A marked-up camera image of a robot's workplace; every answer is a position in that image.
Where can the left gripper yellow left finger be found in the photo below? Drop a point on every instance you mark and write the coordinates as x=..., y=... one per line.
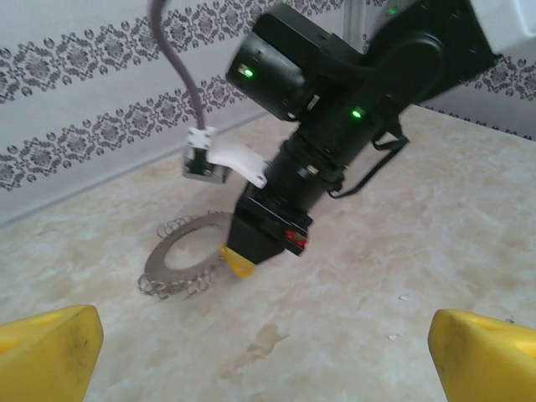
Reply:
x=46, y=360

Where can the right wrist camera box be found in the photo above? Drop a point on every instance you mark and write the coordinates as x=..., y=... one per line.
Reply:
x=234, y=157

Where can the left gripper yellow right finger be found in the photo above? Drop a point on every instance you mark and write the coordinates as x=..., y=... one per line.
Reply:
x=486, y=364

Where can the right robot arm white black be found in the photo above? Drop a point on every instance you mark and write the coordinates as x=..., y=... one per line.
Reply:
x=511, y=21

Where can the metal keyring disc with rings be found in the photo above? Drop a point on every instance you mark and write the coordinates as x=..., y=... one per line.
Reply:
x=157, y=259

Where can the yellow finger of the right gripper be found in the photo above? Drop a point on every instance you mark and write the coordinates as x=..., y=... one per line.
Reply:
x=251, y=243

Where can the aluminium wall bottom rail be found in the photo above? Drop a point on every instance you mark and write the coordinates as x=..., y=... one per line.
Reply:
x=125, y=171
x=481, y=122

